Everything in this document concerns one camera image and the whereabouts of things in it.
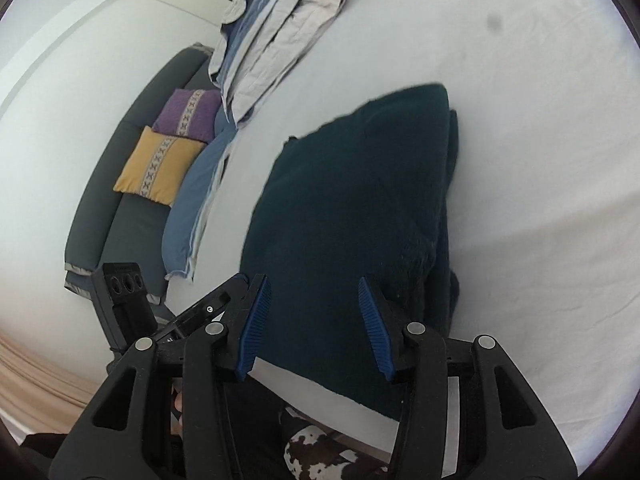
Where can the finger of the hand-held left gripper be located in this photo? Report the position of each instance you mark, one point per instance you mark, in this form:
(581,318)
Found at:
(210,305)

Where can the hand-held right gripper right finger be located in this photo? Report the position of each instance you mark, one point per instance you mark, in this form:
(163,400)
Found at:
(377,330)

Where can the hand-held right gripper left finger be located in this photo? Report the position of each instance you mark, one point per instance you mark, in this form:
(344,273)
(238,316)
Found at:
(252,325)

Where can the dark green sweater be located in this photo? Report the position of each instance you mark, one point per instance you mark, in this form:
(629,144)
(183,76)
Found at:
(360,220)

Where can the dark grey sofa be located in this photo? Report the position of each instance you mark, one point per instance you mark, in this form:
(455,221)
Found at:
(115,210)

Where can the blue blanket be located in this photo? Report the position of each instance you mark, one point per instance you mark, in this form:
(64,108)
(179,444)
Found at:
(197,200)

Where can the person's cow print pants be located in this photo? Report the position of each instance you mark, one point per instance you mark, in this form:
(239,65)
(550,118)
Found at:
(325,452)

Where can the yellow cushion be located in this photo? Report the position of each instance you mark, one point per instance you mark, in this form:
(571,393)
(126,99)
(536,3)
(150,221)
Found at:
(157,165)

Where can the purple cushion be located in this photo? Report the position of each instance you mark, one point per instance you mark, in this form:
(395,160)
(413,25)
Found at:
(187,114)

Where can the white bed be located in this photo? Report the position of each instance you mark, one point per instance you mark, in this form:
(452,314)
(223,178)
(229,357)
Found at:
(525,185)

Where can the folded striped blue grey quilt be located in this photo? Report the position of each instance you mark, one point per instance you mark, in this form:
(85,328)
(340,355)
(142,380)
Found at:
(250,25)

